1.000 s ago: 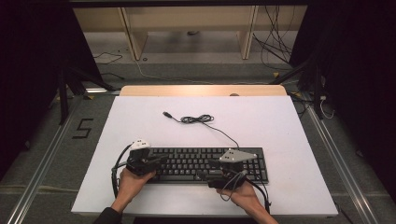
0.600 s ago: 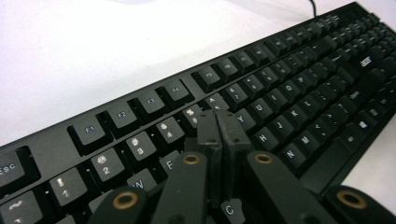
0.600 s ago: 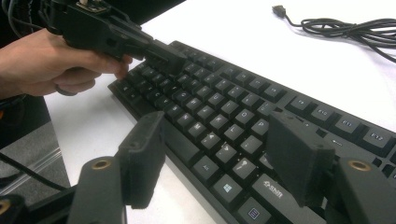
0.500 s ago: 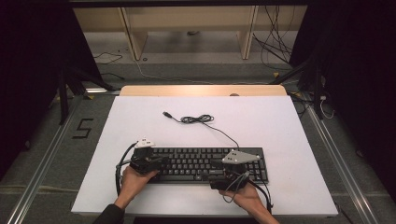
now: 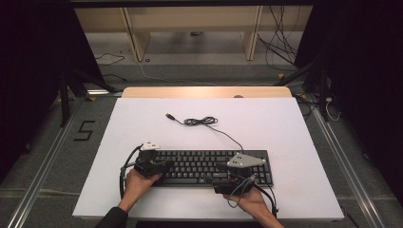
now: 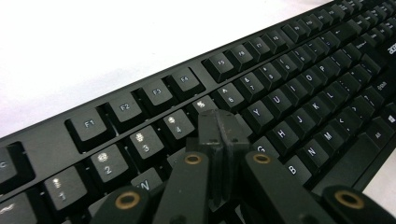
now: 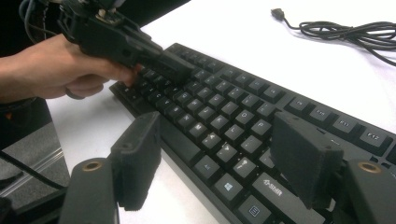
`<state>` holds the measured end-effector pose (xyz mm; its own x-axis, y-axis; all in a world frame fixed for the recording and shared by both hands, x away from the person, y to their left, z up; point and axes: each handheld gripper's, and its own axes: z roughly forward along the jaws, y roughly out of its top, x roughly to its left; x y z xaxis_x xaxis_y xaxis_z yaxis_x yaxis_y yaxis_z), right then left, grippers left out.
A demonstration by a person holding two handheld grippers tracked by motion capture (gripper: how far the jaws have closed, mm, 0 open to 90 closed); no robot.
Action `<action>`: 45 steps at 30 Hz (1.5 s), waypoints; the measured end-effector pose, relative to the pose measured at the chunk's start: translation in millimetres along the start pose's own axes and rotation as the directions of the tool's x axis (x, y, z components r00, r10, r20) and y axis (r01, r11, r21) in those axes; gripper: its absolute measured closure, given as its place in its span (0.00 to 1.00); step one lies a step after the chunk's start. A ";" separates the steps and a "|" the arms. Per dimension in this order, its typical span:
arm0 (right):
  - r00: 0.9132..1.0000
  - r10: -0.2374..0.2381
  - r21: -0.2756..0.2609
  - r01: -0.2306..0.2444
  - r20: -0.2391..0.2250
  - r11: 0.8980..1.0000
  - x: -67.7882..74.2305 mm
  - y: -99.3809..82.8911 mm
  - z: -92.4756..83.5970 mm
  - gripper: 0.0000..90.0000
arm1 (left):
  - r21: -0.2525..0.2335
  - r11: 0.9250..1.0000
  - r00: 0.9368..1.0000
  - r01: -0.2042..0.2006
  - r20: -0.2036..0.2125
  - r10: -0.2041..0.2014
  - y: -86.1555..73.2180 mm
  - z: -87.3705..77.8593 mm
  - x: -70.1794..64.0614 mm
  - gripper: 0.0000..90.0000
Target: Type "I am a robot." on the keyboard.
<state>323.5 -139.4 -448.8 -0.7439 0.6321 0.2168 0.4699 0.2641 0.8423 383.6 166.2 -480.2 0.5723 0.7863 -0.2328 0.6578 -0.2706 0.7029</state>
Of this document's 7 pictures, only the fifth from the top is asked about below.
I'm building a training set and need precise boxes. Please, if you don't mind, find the person's right hand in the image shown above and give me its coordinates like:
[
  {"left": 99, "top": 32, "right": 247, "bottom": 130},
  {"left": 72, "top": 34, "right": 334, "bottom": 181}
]
[{"left": 222, "top": 187, "right": 271, "bottom": 219}]

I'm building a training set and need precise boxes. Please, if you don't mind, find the light wooden shelf unit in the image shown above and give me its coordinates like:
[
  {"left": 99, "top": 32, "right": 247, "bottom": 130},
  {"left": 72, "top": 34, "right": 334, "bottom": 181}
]
[{"left": 74, "top": 5, "right": 314, "bottom": 63}]

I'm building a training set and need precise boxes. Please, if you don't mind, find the black computer keyboard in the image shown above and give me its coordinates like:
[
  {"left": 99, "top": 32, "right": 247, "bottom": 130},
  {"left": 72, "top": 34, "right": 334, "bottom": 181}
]
[{"left": 151, "top": 149, "right": 274, "bottom": 188}]

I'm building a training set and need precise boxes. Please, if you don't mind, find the short black floor cable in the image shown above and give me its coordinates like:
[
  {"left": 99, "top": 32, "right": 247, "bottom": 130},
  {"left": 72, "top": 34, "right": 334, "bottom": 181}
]
[{"left": 101, "top": 73, "right": 128, "bottom": 83}]

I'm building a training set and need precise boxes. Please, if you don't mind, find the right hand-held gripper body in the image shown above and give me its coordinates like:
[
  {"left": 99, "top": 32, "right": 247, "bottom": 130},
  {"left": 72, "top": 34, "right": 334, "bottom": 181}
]
[{"left": 212, "top": 152, "right": 267, "bottom": 196}]

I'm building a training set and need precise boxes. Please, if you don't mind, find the black metal stand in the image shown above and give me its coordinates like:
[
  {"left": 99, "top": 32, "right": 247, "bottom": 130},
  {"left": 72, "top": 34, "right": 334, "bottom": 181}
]
[
  {"left": 57, "top": 66, "right": 119, "bottom": 128},
  {"left": 274, "top": 56, "right": 331, "bottom": 124}
]

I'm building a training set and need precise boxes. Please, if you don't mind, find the light wooden table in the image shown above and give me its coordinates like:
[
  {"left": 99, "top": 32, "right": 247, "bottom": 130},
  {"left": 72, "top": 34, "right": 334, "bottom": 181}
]
[{"left": 122, "top": 85, "right": 293, "bottom": 99}]

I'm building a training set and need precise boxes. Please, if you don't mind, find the looped black floor cable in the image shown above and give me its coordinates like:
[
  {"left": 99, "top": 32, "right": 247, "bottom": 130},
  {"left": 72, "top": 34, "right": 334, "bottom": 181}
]
[{"left": 94, "top": 51, "right": 126, "bottom": 67}]

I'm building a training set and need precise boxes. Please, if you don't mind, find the bundle of black floor cables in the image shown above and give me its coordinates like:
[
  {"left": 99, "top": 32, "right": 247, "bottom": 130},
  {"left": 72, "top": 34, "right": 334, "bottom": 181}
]
[{"left": 256, "top": 5, "right": 301, "bottom": 72}]

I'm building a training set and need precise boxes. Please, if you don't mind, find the white looped cable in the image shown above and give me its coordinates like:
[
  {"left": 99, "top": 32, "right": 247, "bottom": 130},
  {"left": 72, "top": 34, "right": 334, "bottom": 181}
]
[{"left": 324, "top": 94, "right": 342, "bottom": 123}]

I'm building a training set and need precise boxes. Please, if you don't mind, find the hand-held gripper cable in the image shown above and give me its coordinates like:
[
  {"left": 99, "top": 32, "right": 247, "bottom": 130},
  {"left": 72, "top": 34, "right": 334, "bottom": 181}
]
[
  {"left": 227, "top": 175, "right": 280, "bottom": 219},
  {"left": 119, "top": 143, "right": 144, "bottom": 200}
]

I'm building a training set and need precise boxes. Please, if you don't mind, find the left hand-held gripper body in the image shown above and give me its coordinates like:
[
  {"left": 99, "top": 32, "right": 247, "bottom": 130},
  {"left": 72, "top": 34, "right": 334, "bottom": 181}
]
[{"left": 132, "top": 142, "right": 166, "bottom": 179}]

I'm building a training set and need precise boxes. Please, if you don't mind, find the person's left hand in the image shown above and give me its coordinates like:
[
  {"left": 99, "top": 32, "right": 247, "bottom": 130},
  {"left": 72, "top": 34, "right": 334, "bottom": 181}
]
[{"left": 121, "top": 168, "right": 163, "bottom": 207}]

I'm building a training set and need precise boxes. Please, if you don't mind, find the right hand-held gripper cable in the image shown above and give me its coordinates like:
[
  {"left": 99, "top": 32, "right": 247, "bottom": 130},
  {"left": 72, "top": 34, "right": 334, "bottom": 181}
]
[{"left": 227, "top": 175, "right": 280, "bottom": 219}]

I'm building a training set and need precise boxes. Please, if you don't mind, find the short silver metal bar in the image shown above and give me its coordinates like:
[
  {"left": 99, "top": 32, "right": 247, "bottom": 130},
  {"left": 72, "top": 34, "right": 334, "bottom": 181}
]
[{"left": 86, "top": 89, "right": 124, "bottom": 96}]

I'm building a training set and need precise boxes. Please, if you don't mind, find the black keyboard cable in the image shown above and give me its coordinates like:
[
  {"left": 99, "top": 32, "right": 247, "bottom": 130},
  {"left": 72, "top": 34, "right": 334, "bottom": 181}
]
[{"left": 164, "top": 113, "right": 245, "bottom": 152}]

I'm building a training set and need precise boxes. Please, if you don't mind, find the long metal floor rail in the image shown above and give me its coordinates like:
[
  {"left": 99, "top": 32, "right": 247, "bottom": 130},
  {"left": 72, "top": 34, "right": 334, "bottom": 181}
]
[
  {"left": 307, "top": 98, "right": 387, "bottom": 228},
  {"left": 6, "top": 98, "right": 84, "bottom": 228}
]

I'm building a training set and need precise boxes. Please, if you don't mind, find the white table board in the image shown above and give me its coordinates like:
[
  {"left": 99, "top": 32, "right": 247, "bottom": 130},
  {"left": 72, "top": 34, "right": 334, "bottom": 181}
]
[{"left": 71, "top": 97, "right": 345, "bottom": 222}]

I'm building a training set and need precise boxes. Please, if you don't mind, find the left hand-held gripper cable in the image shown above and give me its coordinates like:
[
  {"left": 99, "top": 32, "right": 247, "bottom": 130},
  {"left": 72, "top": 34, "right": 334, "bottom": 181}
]
[{"left": 119, "top": 143, "right": 144, "bottom": 200}]

